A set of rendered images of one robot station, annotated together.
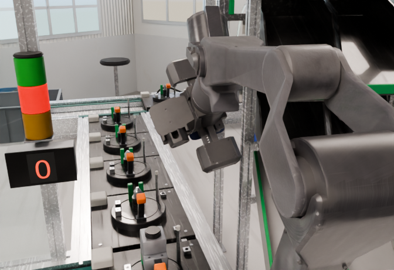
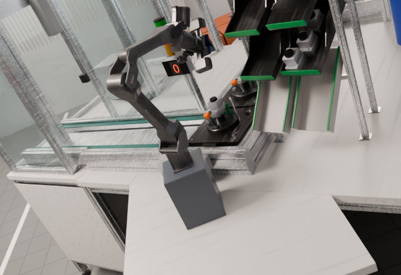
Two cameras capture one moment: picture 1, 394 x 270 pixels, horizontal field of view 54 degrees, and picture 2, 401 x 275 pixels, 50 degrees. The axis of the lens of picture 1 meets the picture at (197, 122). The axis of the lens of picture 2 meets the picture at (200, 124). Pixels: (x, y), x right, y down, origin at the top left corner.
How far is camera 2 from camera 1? 1.21 m
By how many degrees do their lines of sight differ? 52
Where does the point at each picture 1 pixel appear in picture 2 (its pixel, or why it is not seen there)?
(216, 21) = (174, 13)
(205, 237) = not seen: hidden behind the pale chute
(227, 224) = not seen: hidden behind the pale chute
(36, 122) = (167, 48)
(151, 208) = (252, 88)
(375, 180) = (113, 83)
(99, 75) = not seen: outside the picture
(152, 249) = (212, 107)
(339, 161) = (109, 79)
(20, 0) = not seen: outside the picture
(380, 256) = (324, 123)
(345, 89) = (129, 60)
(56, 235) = (197, 98)
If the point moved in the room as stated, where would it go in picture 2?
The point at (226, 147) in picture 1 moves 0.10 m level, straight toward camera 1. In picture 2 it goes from (201, 62) to (180, 77)
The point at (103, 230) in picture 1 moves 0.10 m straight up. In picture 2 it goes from (226, 98) to (218, 79)
